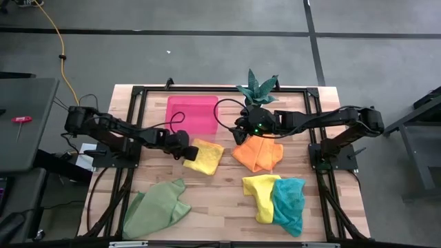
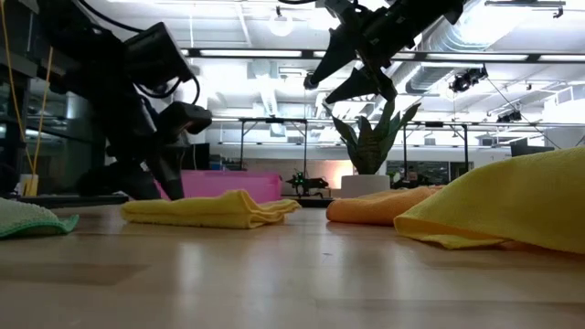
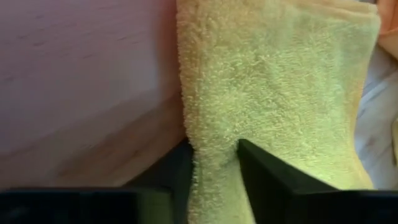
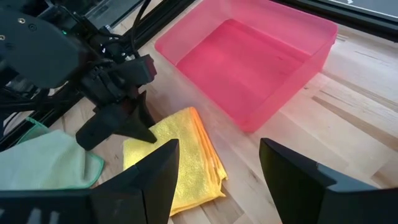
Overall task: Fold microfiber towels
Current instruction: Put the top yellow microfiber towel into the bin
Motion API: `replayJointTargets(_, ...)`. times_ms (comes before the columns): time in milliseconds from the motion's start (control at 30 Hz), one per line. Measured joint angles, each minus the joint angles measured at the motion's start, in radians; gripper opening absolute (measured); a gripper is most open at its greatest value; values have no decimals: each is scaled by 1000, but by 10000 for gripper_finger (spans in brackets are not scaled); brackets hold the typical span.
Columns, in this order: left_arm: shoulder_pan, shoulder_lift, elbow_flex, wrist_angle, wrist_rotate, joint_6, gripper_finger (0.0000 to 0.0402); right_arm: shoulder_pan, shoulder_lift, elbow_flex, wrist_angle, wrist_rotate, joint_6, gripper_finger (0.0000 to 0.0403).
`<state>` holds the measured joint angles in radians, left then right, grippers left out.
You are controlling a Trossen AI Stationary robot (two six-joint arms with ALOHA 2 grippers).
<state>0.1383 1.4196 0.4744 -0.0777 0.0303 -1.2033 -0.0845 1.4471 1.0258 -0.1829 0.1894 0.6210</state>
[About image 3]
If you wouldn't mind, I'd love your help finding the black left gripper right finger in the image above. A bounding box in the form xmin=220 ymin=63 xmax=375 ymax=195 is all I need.
xmin=238 ymin=139 xmax=340 ymax=224

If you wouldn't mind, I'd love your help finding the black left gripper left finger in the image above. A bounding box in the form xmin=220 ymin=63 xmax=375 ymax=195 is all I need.
xmin=124 ymin=138 xmax=195 ymax=224

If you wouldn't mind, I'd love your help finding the pale yellow fluffy towel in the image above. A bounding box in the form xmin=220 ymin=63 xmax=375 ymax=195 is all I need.
xmin=175 ymin=0 xmax=382 ymax=224

